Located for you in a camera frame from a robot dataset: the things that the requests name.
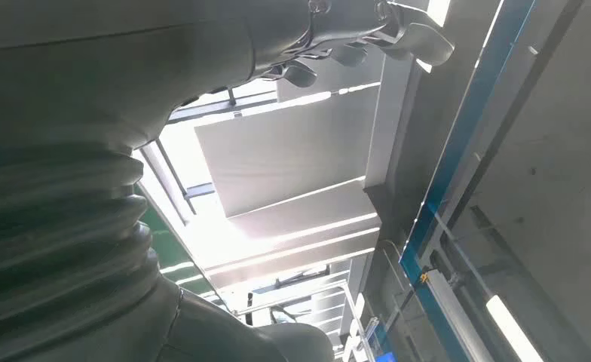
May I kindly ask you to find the flat white panel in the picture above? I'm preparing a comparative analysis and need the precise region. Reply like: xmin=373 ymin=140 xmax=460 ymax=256
xmin=194 ymin=84 xmax=382 ymax=219

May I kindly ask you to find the blue metal beam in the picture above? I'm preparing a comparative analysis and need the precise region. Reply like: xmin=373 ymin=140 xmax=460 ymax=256
xmin=399 ymin=0 xmax=537 ymax=362

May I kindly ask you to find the long white light tube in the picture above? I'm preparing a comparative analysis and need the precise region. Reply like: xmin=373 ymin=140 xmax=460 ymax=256
xmin=485 ymin=294 xmax=547 ymax=362

